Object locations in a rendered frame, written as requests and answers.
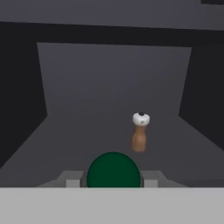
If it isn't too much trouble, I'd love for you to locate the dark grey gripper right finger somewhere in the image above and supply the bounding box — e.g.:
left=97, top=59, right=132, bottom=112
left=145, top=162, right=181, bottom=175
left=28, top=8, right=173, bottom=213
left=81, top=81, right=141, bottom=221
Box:
left=139, top=170, right=187, bottom=189

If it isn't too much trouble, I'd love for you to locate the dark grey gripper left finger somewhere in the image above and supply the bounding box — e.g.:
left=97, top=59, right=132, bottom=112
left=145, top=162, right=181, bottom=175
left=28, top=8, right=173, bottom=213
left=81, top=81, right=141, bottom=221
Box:
left=37, top=170, right=88, bottom=189

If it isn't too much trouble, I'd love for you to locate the dark green round-topped bottle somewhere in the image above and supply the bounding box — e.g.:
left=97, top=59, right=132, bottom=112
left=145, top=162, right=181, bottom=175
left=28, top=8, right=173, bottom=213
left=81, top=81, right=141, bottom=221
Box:
left=86, top=150, right=142, bottom=189

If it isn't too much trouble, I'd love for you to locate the dark grey open cabinet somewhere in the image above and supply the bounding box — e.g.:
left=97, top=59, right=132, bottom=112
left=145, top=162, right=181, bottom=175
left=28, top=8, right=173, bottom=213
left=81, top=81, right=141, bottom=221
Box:
left=0, top=0, right=224, bottom=189

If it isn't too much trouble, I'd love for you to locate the brown shaker with white cap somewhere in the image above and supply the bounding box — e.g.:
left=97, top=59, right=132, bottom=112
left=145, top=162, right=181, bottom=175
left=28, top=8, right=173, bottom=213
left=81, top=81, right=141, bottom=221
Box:
left=130, top=111, right=151, bottom=153

